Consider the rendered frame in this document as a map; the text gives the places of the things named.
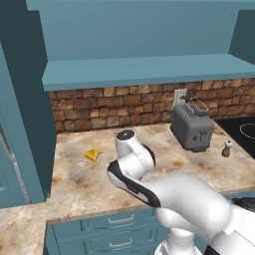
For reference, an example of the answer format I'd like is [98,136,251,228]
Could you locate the teal tall cabinet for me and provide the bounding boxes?
[0,0,58,210]

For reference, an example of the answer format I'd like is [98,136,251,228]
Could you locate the yellow cheese wedge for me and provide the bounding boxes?
[84,148,100,164]

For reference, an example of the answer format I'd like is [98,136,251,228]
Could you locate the grey toaster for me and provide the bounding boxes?
[169,95,215,153]

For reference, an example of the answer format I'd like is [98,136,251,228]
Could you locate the teal drawer front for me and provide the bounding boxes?
[51,208,157,242]
[54,224,168,255]

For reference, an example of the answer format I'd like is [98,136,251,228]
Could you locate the brown pepper shaker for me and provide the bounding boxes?
[221,139,234,158]

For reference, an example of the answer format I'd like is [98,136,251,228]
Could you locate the black hob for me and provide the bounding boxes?
[214,115,255,160]

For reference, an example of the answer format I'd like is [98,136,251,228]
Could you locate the white wall socket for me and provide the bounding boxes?
[172,88,188,109]

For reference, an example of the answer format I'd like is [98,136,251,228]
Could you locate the teal open wall cabinet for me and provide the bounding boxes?
[25,0,255,93]

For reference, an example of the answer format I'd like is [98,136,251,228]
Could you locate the silver drawer handle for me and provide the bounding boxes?
[107,214,135,225]
[109,238,134,250]

